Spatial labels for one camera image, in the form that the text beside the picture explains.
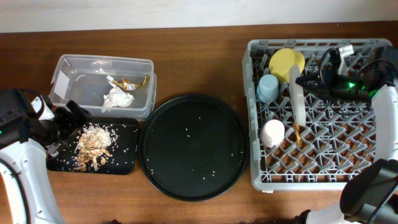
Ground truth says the grey plate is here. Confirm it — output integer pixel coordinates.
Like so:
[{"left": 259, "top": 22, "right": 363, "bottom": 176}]
[{"left": 289, "top": 65, "right": 306, "bottom": 126}]

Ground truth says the food scraps and rice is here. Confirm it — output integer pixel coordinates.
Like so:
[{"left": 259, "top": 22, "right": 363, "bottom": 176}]
[{"left": 57, "top": 123, "right": 119, "bottom": 172}]

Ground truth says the yellow bowl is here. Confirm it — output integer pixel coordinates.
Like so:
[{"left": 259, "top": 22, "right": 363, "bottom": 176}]
[{"left": 269, "top": 48, "right": 305, "bottom": 83}]

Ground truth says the blue cup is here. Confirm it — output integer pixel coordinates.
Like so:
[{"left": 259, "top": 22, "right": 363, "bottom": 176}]
[{"left": 256, "top": 74, "right": 279, "bottom": 103}]

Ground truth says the white tissue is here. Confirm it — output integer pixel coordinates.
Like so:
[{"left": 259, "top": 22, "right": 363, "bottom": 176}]
[{"left": 103, "top": 85, "right": 134, "bottom": 108}]

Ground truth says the wooden chopstick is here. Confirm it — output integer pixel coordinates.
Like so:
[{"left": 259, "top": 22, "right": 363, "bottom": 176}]
[{"left": 294, "top": 123, "right": 302, "bottom": 148}]

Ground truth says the pink cup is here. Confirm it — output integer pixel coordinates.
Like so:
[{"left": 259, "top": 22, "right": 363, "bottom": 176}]
[{"left": 260, "top": 119, "right": 285, "bottom": 147}]

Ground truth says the gold foil wrapper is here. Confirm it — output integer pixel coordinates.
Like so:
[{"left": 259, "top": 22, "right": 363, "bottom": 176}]
[{"left": 106, "top": 75, "right": 150, "bottom": 91}]

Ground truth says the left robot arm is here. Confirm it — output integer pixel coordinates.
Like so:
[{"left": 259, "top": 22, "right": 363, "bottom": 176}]
[{"left": 1, "top": 88, "right": 91, "bottom": 223}]

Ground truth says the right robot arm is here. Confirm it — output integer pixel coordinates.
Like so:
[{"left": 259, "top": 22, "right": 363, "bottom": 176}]
[{"left": 290, "top": 45, "right": 397, "bottom": 224}]

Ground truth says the grey dishwasher rack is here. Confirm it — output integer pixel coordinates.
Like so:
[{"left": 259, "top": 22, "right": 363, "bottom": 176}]
[{"left": 242, "top": 39, "right": 391, "bottom": 192}]

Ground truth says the white label on bin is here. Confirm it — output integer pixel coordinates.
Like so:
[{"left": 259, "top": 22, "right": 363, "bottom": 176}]
[{"left": 54, "top": 71, "right": 70, "bottom": 100}]

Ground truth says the clear plastic bin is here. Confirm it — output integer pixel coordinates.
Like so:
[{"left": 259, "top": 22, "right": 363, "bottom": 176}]
[{"left": 49, "top": 54, "right": 157, "bottom": 121}]

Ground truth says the black rectangular tray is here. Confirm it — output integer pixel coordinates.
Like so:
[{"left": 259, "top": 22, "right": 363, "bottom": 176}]
[{"left": 47, "top": 117, "right": 139, "bottom": 175}]

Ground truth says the round black tray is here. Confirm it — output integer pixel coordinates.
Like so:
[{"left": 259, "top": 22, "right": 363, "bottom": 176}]
[{"left": 137, "top": 95, "right": 250, "bottom": 202}]

